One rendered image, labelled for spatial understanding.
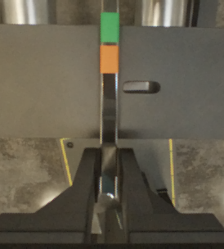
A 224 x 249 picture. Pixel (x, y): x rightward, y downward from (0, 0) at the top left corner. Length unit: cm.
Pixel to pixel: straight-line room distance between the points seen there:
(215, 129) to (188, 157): 141
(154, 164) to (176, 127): 99
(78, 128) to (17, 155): 147
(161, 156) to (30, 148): 100
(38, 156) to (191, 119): 145
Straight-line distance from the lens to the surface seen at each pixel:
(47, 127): 16
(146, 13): 44
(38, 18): 45
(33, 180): 168
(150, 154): 112
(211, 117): 17
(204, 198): 185
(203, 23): 61
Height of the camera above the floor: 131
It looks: 75 degrees down
